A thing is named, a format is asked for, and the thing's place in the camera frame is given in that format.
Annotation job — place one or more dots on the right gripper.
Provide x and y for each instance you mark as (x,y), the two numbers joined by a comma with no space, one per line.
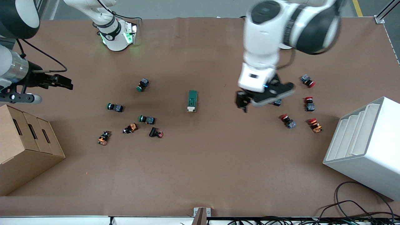
(33,78)

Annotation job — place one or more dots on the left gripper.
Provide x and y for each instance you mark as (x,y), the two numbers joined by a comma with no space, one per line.
(242,99)

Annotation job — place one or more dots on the green terminal block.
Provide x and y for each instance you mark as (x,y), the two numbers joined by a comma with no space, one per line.
(192,98)

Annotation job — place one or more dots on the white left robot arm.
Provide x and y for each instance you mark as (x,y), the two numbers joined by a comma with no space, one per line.
(262,37)

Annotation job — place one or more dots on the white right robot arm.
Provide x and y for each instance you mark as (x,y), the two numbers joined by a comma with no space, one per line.
(112,37)

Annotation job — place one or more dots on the red mushroom button orange base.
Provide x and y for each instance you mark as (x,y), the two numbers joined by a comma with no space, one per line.
(315,125)
(277,102)

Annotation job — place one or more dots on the red mushroom button grey base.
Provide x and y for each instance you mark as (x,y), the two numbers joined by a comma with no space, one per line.
(306,79)
(290,122)
(310,106)

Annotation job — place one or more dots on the green push button grey base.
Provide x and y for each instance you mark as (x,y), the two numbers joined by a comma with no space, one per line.
(149,120)
(117,108)
(143,83)

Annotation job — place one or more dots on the brown paper table mat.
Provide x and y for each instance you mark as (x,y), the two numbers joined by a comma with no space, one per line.
(218,162)

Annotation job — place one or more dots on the black push button orange base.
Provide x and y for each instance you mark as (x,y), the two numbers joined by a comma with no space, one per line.
(132,127)
(103,138)

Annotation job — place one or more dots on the brown cardboard box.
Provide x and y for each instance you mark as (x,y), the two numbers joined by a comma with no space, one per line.
(18,150)

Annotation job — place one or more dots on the white slotted storage rack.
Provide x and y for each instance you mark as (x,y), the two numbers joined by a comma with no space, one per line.
(375,156)

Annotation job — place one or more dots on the black switch red tip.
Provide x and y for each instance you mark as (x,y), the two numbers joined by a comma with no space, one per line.
(153,132)

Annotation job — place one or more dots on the metal bracket brown post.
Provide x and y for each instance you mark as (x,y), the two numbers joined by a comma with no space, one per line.
(201,216)

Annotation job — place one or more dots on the white table edge rail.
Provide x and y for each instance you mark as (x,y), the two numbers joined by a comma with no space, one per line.
(62,220)

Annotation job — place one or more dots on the aluminium frame profile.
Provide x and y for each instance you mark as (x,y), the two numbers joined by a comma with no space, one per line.
(382,15)

